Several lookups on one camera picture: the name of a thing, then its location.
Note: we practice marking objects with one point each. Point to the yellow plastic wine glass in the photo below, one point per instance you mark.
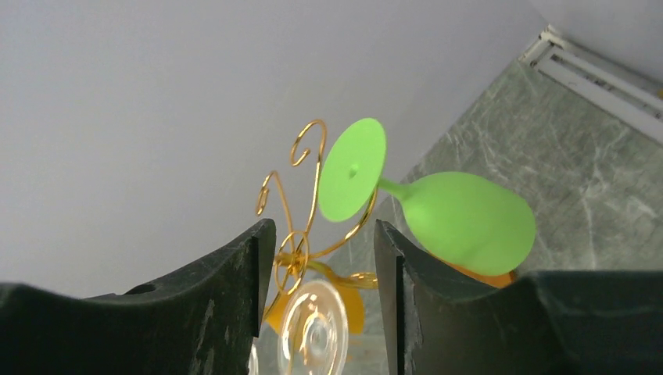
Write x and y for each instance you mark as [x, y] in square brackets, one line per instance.
[349, 289]

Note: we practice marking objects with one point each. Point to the green plastic wine glass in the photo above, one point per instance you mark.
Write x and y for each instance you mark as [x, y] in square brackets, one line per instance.
[458, 217]

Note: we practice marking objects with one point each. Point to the clear wine glass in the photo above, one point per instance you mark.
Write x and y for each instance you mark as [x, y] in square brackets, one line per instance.
[314, 336]
[253, 362]

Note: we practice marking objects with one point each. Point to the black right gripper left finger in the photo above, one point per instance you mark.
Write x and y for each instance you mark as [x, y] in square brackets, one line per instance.
[199, 319]

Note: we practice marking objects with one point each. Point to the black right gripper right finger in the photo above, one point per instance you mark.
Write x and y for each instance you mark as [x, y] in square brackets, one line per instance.
[439, 321]

